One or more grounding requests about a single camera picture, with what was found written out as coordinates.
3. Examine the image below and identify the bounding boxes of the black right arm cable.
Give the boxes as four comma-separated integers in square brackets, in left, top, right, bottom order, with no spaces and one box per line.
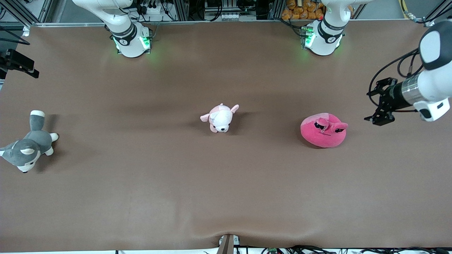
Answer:
[0,26,30,46]

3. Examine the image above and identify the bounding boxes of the hot pink round plush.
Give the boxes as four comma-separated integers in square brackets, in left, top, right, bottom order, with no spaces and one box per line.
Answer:
[300,113,349,148]

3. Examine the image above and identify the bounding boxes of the aluminium table edge rail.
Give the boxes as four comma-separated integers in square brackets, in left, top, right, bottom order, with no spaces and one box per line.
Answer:
[31,19,308,27]

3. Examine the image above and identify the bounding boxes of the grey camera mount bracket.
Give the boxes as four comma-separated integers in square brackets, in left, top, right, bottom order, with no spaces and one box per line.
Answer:
[216,234,240,254]

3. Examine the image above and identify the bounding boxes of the pale pink dog plush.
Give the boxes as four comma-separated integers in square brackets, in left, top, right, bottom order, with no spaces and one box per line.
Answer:
[200,103,240,133]

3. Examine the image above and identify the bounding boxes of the grey white husky plush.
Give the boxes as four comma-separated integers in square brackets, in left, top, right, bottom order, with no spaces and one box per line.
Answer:
[0,110,59,173]

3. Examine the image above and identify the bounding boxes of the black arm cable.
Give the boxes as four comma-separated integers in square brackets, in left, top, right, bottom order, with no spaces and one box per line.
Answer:
[0,26,30,46]
[367,48,424,106]

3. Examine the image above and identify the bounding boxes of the white power strip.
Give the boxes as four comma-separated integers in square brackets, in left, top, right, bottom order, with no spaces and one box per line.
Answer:
[136,3,166,15]

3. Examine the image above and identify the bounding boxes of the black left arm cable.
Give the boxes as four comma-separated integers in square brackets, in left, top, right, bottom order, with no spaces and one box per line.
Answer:
[367,48,424,106]

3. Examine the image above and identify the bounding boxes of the orange snack bags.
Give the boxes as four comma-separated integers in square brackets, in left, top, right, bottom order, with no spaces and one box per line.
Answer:
[281,0,355,20]

